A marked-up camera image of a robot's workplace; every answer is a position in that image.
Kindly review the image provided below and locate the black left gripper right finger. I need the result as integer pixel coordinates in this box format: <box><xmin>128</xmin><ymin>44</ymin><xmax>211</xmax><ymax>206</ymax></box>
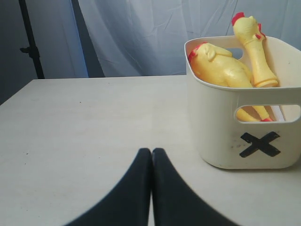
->
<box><xmin>152</xmin><ymin>148</ymin><xmax>237</xmax><ymax>226</ymax></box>

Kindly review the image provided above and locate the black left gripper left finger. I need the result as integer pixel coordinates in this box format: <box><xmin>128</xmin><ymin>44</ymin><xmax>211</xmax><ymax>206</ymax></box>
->
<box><xmin>67</xmin><ymin>148</ymin><xmax>151</xmax><ymax>226</ymax></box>

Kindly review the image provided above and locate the white bin marked X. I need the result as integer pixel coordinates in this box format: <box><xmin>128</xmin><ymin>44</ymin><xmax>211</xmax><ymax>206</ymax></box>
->
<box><xmin>186</xmin><ymin>37</ymin><xmax>301</xmax><ymax>169</ymax></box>

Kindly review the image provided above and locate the large yellow rubber chicken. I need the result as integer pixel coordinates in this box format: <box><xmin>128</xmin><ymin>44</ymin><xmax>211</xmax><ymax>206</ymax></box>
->
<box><xmin>188</xmin><ymin>41</ymin><xmax>273</xmax><ymax>123</ymax></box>

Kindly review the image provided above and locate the slim yellow rubber chicken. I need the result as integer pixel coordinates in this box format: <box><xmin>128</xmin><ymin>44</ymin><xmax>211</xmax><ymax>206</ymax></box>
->
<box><xmin>231</xmin><ymin>12</ymin><xmax>278</xmax><ymax>88</ymax></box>

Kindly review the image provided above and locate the blue-grey backdrop curtain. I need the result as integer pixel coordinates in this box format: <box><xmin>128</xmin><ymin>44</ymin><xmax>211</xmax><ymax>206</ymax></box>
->
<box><xmin>0</xmin><ymin>0</ymin><xmax>301</xmax><ymax>102</ymax></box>

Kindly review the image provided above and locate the black light stand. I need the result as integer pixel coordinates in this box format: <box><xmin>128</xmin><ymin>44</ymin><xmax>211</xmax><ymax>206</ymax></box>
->
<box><xmin>18</xmin><ymin>0</ymin><xmax>45</xmax><ymax>79</ymax></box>

